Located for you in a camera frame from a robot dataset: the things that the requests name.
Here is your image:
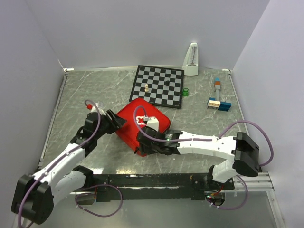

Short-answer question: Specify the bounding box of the blue white brick block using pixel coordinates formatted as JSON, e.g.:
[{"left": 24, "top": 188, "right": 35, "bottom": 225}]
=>
[{"left": 207, "top": 97, "right": 232, "bottom": 112}]

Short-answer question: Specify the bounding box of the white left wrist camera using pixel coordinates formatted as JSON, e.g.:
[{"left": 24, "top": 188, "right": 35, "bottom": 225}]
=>
[{"left": 85, "top": 102, "right": 106, "bottom": 115}]

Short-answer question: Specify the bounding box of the aluminium rail frame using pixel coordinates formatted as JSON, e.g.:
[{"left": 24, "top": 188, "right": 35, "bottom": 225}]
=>
[{"left": 233, "top": 172, "right": 274, "bottom": 192}]

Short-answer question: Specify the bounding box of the blue orange grey brick stick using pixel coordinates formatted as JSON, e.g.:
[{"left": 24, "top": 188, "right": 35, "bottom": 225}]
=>
[{"left": 214, "top": 77, "right": 221, "bottom": 101}]

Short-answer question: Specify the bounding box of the black red medicine kit case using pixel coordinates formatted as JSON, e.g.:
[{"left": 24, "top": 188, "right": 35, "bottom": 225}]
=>
[{"left": 116, "top": 98, "right": 171, "bottom": 157}]

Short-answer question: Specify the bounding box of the black white chessboard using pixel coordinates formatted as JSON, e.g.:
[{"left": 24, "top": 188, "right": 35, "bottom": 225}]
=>
[{"left": 129, "top": 65, "right": 184, "bottom": 109}]

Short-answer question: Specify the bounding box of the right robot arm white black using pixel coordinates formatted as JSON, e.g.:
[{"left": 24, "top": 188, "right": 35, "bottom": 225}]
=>
[{"left": 136, "top": 126, "right": 259, "bottom": 189}]

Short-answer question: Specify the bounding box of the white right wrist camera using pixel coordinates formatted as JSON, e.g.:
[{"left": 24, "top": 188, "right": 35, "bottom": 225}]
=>
[{"left": 143, "top": 116, "right": 159, "bottom": 131}]

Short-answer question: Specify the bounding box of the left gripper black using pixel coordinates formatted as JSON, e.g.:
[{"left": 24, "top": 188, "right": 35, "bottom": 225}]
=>
[{"left": 94, "top": 109, "right": 126, "bottom": 139}]

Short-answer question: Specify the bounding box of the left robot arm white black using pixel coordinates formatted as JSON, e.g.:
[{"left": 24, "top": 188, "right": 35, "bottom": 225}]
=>
[{"left": 11, "top": 108, "right": 127, "bottom": 228}]

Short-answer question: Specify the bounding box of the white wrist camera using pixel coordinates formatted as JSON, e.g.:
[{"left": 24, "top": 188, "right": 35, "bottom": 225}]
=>
[
  {"left": 85, "top": 102, "right": 106, "bottom": 115},
  {"left": 143, "top": 116, "right": 159, "bottom": 131}
]

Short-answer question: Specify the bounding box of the white metronome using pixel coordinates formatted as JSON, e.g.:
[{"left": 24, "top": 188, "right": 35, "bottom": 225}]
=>
[{"left": 182, "top": 43, "right": 199, "bottom": 76}]

